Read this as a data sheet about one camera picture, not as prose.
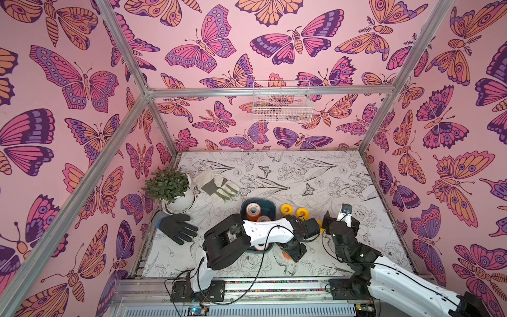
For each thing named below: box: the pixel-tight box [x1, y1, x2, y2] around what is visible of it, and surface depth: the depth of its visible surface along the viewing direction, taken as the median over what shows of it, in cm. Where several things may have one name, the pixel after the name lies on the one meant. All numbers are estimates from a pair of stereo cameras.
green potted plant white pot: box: [141, 165, 195, 215], surface depth 84 cm
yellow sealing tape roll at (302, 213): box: [295, 207, 310, 222], surface depth 95 cm
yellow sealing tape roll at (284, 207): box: [280, 204, 294, 216], surface depth 96 cm
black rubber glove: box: [151, 210, 199, 246], surface depth 92 cm
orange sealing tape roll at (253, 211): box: [245, 202, 262, 222], surface depth 92 cm
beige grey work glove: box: [192, 167, 241, 203], surface depth 106 cm
